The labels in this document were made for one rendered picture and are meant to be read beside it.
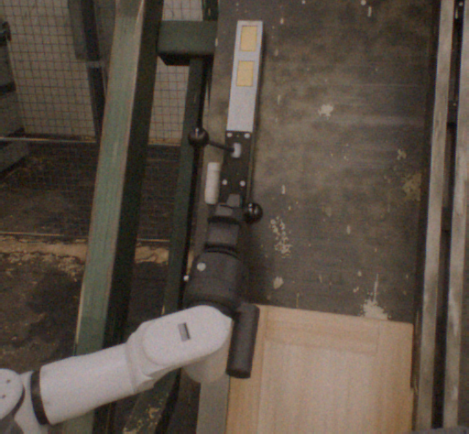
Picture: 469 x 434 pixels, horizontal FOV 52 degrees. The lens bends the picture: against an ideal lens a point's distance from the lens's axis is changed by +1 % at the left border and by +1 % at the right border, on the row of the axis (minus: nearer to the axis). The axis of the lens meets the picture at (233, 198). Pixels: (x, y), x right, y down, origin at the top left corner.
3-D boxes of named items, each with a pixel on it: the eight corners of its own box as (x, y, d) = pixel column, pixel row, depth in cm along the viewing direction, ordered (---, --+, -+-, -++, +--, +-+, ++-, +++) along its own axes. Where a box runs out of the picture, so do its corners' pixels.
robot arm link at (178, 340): (219, 325, 71) (128, 353, 68) (219, 298, 64) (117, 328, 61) (234, 367, 67) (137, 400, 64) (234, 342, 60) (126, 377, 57)
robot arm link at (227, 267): (193, 200, 74) (174, 265, 66) (255, 204, 72) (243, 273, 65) (204, 244, 83) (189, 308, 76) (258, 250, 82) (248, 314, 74)
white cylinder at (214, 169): (210, 164, 95) (205, 203, 95) (206, 161, 93) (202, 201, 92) (224, 165, 95) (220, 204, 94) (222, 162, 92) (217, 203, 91)
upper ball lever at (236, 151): (231, 162, 92) (181, 146, 81) (233, 143, 92) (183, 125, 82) (246, 161, 89) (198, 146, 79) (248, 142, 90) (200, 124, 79)
